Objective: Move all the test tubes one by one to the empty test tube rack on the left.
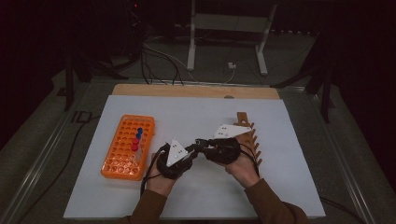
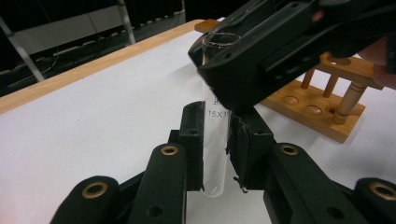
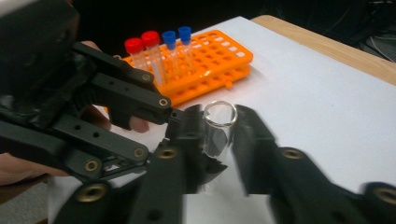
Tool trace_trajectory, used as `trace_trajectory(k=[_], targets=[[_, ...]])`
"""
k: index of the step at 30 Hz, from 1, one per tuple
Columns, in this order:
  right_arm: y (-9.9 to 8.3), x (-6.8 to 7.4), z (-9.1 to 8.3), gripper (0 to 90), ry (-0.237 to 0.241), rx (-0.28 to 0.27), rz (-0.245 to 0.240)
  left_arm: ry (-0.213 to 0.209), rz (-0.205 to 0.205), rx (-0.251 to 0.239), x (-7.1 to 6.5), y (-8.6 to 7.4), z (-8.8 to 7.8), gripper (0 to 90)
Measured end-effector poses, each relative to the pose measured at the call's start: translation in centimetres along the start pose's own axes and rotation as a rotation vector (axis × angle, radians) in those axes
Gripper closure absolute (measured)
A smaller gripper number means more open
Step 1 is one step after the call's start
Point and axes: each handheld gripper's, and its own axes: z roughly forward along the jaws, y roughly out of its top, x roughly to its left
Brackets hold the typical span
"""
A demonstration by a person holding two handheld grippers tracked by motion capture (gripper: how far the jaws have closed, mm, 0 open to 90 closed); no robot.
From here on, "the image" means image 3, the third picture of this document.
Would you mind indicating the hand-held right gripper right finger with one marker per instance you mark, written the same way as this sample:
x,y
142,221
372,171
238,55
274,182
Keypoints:
x,y
280,174

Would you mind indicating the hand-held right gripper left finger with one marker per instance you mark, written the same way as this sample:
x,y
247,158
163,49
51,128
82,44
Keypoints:
x,y
168,174

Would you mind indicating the red-capped test tube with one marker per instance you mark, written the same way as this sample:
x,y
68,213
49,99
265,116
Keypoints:
x,y
150,39
134,46

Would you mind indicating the blue-capped test tube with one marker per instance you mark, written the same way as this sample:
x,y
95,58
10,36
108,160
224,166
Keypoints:
x,y
184,32
169,38

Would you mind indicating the clear glass tube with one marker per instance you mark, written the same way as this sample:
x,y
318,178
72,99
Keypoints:
x,y
220,124

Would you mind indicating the orange plastic tube rack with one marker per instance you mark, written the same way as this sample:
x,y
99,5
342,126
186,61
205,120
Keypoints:
x,y
218,53

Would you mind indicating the white table mat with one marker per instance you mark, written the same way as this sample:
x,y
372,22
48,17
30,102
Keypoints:
x,y
311,109

